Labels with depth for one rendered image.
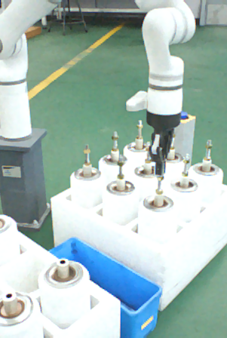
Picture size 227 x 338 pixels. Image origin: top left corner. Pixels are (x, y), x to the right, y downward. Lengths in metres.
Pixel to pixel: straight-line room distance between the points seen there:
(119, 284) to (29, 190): 0.43
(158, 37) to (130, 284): 0.57
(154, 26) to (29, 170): 0.64
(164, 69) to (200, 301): 0.60
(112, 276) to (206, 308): 0.25
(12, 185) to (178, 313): 0.62
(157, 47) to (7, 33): 0.45
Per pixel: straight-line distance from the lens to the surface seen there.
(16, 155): 1.23
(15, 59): 1.21
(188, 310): 1.08
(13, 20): 1.11
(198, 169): 1.16
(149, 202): 0.99
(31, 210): 1.32
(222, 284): 1.17
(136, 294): 1.02
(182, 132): 1.34
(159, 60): 0.82
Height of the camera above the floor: 0.77
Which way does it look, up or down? 28 degrees down
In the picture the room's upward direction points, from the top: straight up
